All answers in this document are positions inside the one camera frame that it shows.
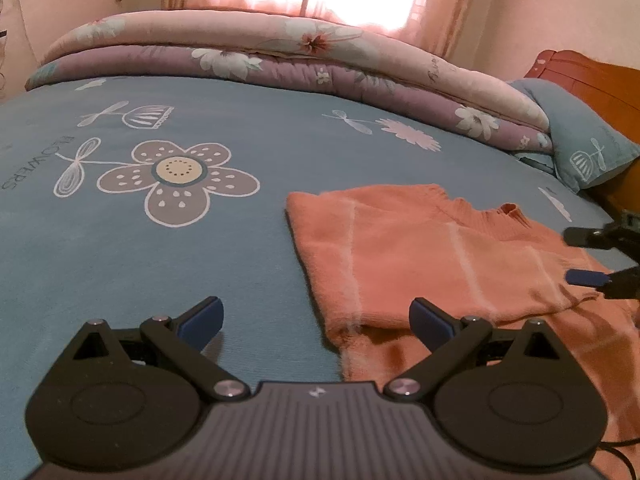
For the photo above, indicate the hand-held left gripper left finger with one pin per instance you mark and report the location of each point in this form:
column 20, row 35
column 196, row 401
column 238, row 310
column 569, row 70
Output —
column 205, row 321

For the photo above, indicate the pink window curtain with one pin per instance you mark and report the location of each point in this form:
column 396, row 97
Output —
column 450, row 5

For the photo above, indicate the blue printed pillow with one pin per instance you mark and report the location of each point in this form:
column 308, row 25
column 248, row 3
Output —
column 575, row 125

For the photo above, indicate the blue floral bed sheet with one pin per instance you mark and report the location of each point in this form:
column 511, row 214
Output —
column 250, row 260

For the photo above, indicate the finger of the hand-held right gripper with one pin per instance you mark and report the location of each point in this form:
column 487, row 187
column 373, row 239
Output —
column 586, row 277
column 585, row 235

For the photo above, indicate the wooden headboard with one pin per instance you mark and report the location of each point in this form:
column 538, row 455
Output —
column 590, row 70

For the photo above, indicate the orange knit sweater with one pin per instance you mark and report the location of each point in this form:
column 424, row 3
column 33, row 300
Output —
column 425, row 250

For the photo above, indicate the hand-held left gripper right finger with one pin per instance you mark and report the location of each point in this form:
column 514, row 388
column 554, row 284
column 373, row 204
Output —
column 427, row 321

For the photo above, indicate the folded pink floral quilt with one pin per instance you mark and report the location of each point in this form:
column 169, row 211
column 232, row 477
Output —
column 250, row 40

